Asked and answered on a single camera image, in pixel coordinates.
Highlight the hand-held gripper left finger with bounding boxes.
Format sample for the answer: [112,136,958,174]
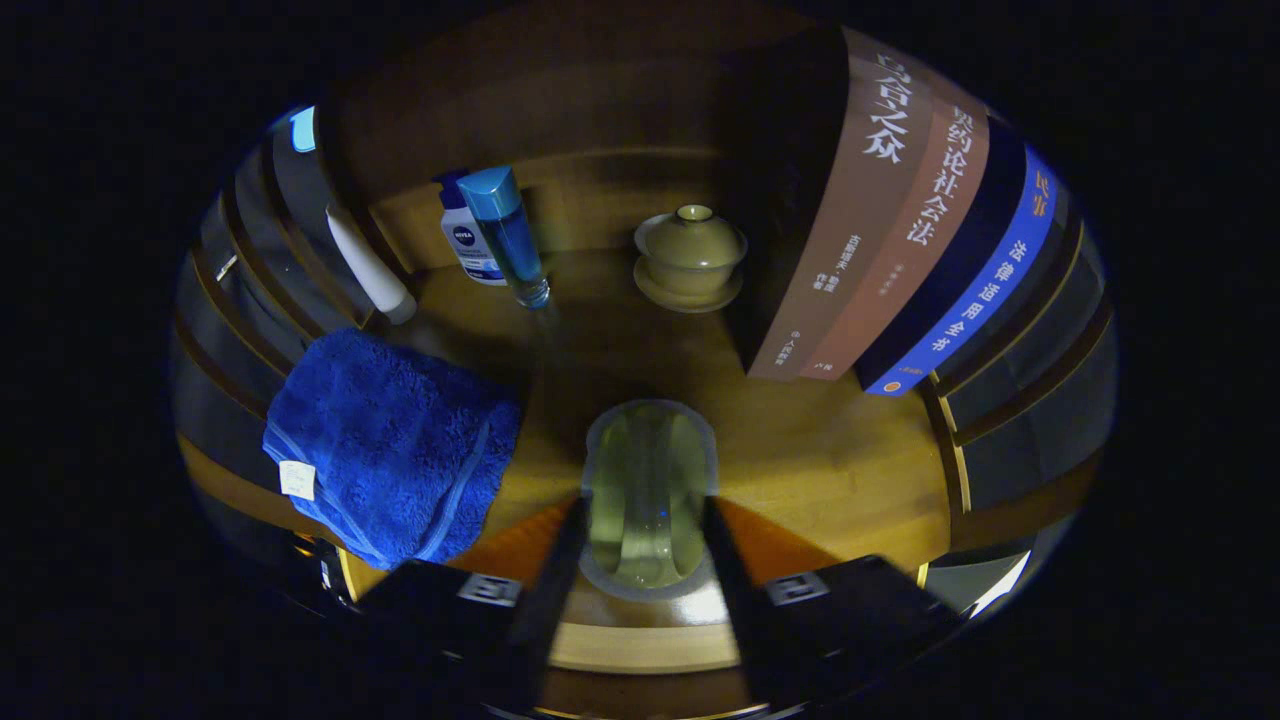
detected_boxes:
[355,495,591,716]

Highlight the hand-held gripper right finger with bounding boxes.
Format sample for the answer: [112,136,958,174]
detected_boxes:
[700,495,966,706]

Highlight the green handled white scrub brush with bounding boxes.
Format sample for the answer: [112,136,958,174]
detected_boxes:
[580,398,721,604]

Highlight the wooden countertop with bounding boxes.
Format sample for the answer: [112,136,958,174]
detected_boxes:
[340,248,953,673]

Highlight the brown wooden cabinet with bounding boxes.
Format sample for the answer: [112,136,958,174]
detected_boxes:
[175,5,1116,720]

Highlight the folded blue towel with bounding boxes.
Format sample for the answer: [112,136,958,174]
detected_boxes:
[262,327,523,571]

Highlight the beige lidded tea bowl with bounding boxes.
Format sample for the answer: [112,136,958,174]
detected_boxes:
[632,204,749,315]

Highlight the clear teal bottle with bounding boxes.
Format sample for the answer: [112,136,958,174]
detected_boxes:
[456,165,553,311]

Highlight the white bottle with blue cap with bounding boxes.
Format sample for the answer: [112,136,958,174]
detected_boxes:
[435,170,509,288]

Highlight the white tube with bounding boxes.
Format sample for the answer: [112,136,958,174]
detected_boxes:
[325,203,419,326]

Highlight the blue book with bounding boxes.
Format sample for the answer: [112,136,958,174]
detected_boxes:
[855,120,1061,398]

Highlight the reddish brown book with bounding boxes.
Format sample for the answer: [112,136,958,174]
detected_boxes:
[800,100,991,383]

